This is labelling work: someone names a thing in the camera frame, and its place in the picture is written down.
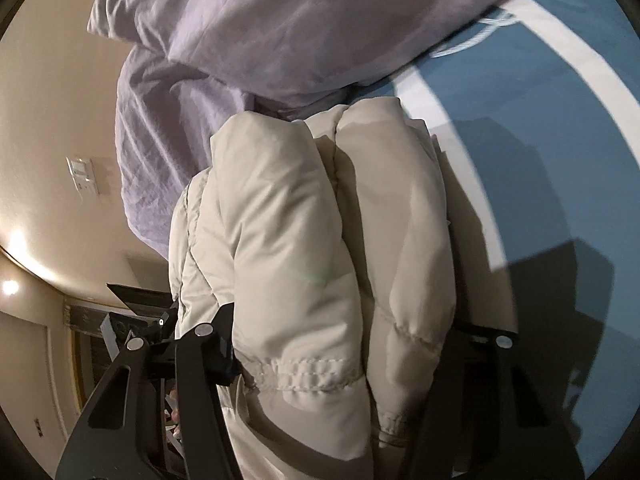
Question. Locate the white wall switch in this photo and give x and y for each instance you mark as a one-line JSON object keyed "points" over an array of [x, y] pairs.
{"points": [[83, 175]]}

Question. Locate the round ceiling light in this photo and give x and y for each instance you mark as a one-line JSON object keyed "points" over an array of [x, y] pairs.
{"points": [[9, 287]]}

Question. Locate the person's left hand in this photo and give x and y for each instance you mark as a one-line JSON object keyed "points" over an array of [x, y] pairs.
{"points": [[174, 414]]}

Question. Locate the lavender duvet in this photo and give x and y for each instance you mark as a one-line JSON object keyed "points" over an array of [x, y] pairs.
{"points": [[240, 55]]}

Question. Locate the beige puffer jacket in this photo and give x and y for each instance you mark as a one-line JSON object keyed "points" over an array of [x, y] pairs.
{"points": [[310, 270]]}

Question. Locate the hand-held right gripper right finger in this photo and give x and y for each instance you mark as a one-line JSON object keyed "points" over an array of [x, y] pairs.
{"points": [[492, 342]]}

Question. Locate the blue white striped bedsheet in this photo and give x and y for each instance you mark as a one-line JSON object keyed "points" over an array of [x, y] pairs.
{"points": [[545, 150]]}

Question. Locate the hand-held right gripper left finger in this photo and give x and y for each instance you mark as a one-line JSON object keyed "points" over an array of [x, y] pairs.
{"points": [[220, 332]]}

